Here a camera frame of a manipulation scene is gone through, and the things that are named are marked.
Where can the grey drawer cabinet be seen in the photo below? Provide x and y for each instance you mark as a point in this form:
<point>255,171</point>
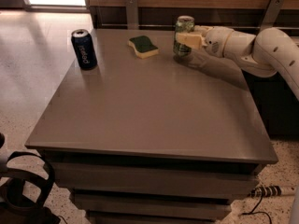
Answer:
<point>153,141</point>

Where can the right metal bracket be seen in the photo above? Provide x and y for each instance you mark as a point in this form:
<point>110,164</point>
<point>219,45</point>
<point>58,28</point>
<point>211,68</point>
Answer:
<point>271,14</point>

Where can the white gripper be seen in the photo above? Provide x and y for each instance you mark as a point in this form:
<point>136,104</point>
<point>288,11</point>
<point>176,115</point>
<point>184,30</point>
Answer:
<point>214,41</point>

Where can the white power strip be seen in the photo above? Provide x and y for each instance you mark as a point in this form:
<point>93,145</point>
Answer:
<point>272,191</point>

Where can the left metal bracket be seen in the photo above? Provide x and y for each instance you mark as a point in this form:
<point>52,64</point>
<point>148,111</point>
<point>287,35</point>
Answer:
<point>132,14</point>

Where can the green soda can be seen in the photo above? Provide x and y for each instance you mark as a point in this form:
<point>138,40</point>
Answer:
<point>183,24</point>

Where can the metal bracket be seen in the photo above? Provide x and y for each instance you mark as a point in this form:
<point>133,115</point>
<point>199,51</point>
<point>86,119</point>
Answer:
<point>132,14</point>
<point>271,14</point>

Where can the blue pepsi can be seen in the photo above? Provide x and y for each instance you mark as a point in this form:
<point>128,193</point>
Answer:
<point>83,46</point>

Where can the wooden counter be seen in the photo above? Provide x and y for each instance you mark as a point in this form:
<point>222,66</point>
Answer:
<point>243,15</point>

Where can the green yellow sponge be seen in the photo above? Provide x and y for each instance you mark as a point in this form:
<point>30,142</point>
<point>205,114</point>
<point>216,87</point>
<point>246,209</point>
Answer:
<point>142,46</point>

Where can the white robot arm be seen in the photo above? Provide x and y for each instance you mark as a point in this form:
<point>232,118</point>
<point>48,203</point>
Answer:
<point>269,61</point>

